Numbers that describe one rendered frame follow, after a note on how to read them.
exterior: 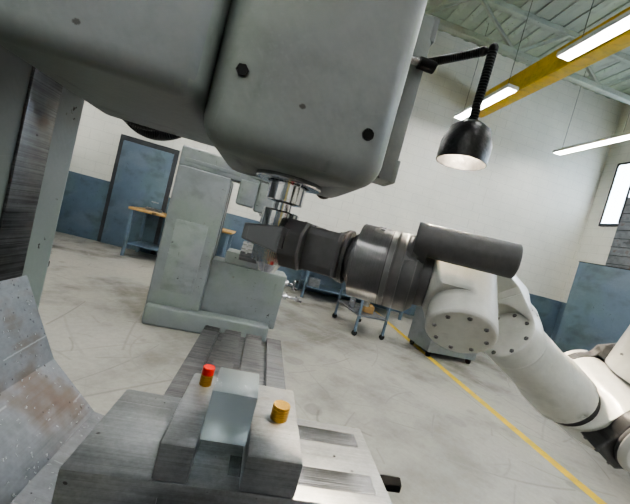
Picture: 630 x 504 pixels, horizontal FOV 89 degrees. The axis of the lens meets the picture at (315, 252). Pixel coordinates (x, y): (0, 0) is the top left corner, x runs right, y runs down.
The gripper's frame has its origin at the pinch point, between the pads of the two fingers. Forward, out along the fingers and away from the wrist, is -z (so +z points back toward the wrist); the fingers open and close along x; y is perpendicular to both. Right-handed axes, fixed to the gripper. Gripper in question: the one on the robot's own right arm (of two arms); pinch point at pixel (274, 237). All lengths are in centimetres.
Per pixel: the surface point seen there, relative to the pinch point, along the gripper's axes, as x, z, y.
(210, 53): 13.4, -4.7, -15.1
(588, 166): -888, 369, -327
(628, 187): -834, 434, -276
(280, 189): 2.4, 0.2, -5.9
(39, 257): -1.4, -41.6, 13.8
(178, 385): -13.8, -17.7, 32.6
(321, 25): 9.5, 3.5, -20.8
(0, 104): 10.8, -35.7, -7.6
